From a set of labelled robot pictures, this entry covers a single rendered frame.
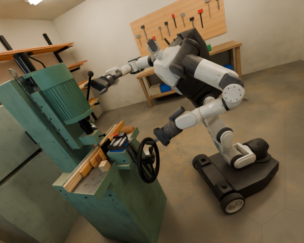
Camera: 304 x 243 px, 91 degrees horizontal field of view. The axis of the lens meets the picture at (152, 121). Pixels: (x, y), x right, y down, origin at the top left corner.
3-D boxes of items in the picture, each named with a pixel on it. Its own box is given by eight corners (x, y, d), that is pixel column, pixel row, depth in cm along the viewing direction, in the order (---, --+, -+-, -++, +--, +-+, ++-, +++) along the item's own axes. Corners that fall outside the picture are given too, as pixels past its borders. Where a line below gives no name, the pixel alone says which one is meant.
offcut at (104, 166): (107, 171, 86) (103, 166, 84) (101, 172, 87) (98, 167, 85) (110, 165, 90) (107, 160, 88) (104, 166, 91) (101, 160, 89)
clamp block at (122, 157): (130, 164, 90) (123, 153, 86) (112, 164, 95) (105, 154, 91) (138, 147, 101) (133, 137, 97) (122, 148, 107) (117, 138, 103)
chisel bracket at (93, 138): (99, 145, 98) (92, 135, 94) (84, 147, 103) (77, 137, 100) (105, 138, 103) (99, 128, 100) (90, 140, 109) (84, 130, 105)
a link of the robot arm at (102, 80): (90, 75, 94) (100, 70, 104) (88, 88, 100) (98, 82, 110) (107, 85, 94) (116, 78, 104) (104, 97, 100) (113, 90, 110)
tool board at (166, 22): (227, 32, 321) (221, -21, 280) (143, 62, 385) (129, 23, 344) (226, 32, 325) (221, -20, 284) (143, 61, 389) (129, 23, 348)
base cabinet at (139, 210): (156, 250, 122) (118, 199, 90) (103, 237, 146) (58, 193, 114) (167, 198, 157) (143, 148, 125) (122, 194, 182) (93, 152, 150)
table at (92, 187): (113, 204, 73) (107, 196, 70) (71, 198, 86) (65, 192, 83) (150, 130, 121) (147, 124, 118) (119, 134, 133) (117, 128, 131)
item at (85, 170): (84, 177, 89) (81, 172, 87) (82, 176, 90) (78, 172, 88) (124, 124, 133) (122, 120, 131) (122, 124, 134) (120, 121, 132)
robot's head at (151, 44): (159, 48, 90) (152, 36, 86) (161, 49, 82) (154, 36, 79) (151, 54, 91) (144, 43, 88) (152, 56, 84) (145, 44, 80)
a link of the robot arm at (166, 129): (170, 141, 94) (184, 132, 87) (164, 149, 86) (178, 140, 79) (157, 126, 94) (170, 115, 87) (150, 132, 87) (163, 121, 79)
